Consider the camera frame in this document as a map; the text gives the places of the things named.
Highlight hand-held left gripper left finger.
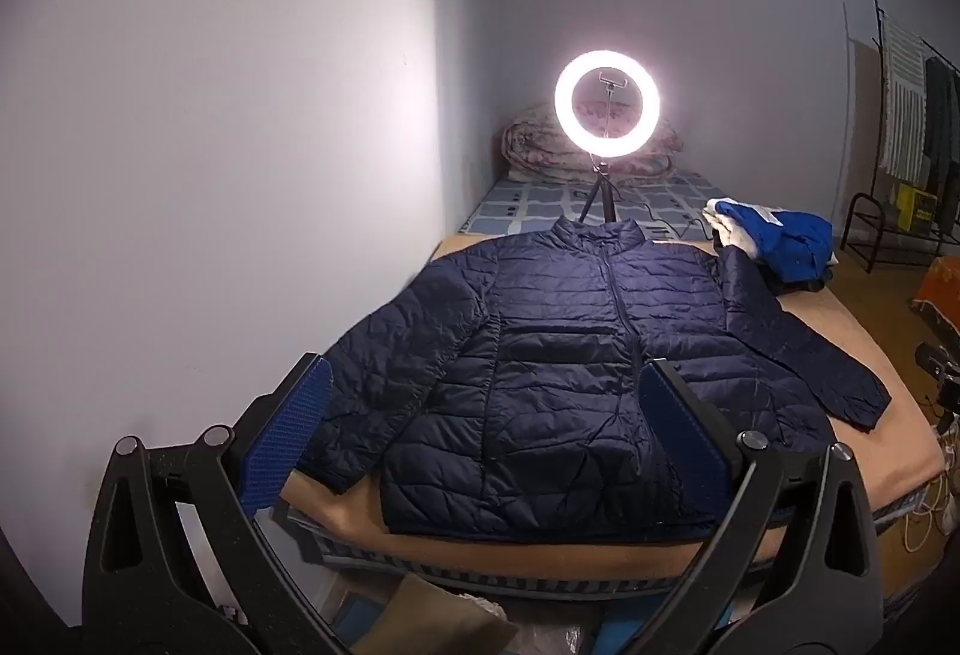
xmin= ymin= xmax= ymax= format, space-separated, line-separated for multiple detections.
xmin=81 ymin=351 xmax=353 ymax=655

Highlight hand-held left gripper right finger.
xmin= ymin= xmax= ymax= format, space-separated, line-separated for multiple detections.
xmin=642 ymin=359 xmax=886 ymax=655

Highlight navy puffer jacket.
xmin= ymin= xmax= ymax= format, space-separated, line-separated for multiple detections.
xmin=296 ymin=216 xmax=893 ymax=543

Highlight black clothes rack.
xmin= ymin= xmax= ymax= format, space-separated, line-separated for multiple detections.
xmin=840 ymin=0 xmax=960 ymax=274

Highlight orange cloth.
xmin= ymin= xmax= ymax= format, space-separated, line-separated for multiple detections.
xmin=911 ymin=254 xmax=960 ymax=326

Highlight yellow box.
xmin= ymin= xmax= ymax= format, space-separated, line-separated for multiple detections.
xmin=896 ymin=184 xmax=940 ymax=231

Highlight blue and white garment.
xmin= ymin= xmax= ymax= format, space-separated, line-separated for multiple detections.
xmin=703 ymin=197 xmax=839 ymax=285

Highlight beige cloth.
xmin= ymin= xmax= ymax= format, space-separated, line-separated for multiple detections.
xmin=379 ymin=576 xmax=518 ymax=655

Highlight dark hanging garment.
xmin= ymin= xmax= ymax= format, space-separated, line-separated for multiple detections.
xmin=922 ymin=55 xmax=960 ymax=236

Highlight clear plastic bag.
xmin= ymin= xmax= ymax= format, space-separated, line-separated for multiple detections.
xmin=510 ymin=617 xmax=605 ymax=655

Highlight bed with blue checkered sheet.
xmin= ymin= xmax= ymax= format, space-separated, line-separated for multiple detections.
xmin=289 ymin=171 xmax=953 ymax=603

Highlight folded floral quilt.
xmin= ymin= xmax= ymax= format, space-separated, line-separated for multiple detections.
xmin=499 ymin=100 xmax=687 ymax=182

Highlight white cables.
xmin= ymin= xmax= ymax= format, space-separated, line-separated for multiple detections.
xmin=904 ymin=415 xmax=960 ymax=551

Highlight black ring light cable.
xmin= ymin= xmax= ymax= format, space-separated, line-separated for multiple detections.
xmin=628 ymin=203 xmax=715 ymax=244

